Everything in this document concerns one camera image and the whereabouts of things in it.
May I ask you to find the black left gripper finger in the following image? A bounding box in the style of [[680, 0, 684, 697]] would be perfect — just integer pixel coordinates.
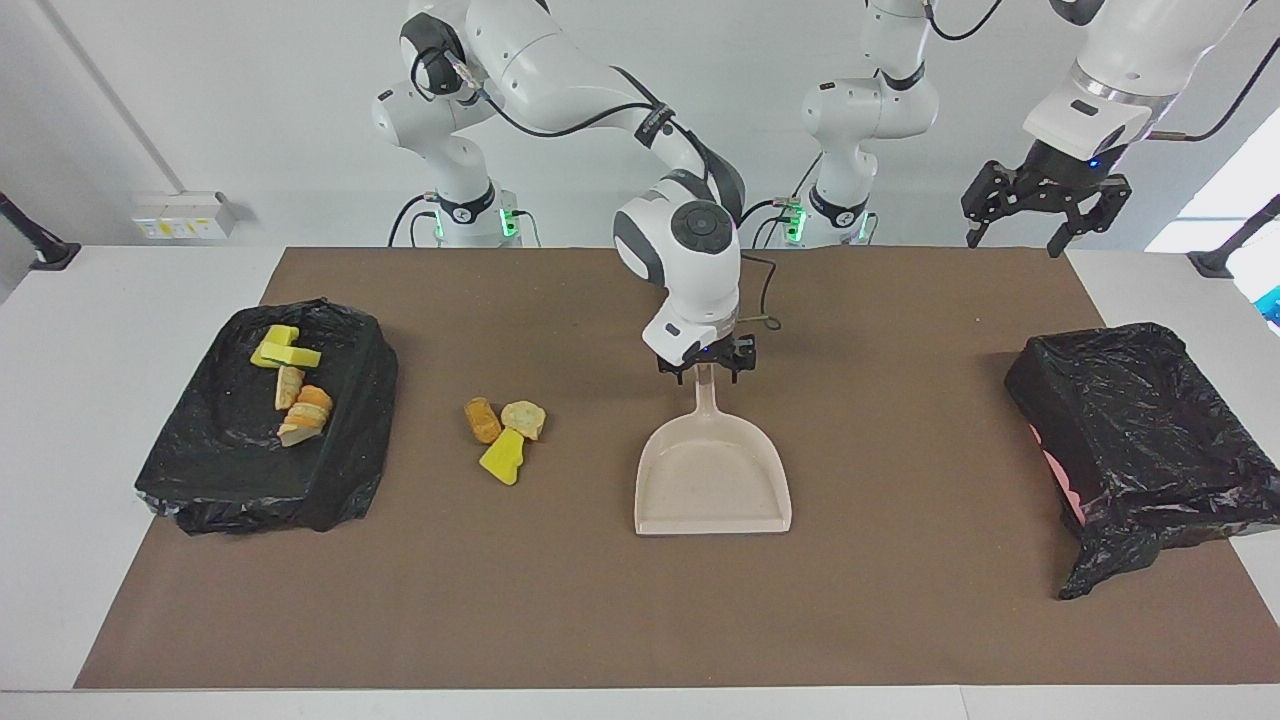
[[962, 160, 1019, 248], [1048, 175, 1133, 259]]

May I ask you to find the beige plastic dustpan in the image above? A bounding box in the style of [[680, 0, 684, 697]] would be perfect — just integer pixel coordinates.
[[634, 363, 794, 538]]

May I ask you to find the pale bread piece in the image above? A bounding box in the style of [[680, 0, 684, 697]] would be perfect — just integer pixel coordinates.
[[500, 400, 547, 442]]

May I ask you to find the wedge yellow sponge piece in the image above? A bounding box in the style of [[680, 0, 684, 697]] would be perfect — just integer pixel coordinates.
[[478, 428, 527, 487]]

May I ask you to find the brown bread bun piece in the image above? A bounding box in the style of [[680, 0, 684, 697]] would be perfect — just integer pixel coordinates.
[[463, 396, 503, 445]]

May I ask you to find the small yellow sponge piece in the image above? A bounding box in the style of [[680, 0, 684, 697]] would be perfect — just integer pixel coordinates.
[[250, 325, 301, 370]]

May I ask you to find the pink bin with black bag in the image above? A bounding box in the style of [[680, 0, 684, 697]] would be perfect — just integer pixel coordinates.
[[1004, 321, 1280, 601]]

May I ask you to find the flat black bag-lined bin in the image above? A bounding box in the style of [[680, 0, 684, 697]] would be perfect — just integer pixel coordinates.
[[134, 297, 399, 536]]

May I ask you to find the black stand leg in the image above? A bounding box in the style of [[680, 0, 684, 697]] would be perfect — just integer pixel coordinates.
[[0, 190, 82, 272], [1187, 193, 1280, 280]]

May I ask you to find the brown table mat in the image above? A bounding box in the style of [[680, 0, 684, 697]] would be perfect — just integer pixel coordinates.
[[73, 247, 1280, 691]]

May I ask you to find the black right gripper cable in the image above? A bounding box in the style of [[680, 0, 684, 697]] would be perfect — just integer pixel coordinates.
[[415, 40, 783, 333]]

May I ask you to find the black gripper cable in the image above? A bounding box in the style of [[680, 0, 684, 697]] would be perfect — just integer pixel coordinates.
[[415, 40, 783, 333], [925, 0, 1280, 141]]

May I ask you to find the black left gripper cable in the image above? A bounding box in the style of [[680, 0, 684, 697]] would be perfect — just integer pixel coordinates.
[[925, 0, 1280, 141]]

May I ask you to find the black left arm base cable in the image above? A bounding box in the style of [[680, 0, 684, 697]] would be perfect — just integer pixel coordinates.
[[740, 158, 823, 249]]

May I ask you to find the black arm base cable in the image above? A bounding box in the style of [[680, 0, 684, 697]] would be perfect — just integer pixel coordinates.
[[388, 193, 541, 248], [740, 158, 823, 249]]

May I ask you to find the black right arm base cable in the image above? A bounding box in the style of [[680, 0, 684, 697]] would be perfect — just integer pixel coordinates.
[[388, 193, 541, 248]]

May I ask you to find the white wall outlet box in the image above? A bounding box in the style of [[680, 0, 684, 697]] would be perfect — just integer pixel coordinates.
[[133, 191, 238, 242]]

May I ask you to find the white wall conduit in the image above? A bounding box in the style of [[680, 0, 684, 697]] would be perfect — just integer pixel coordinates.
[[40, 0, 191, 196]]

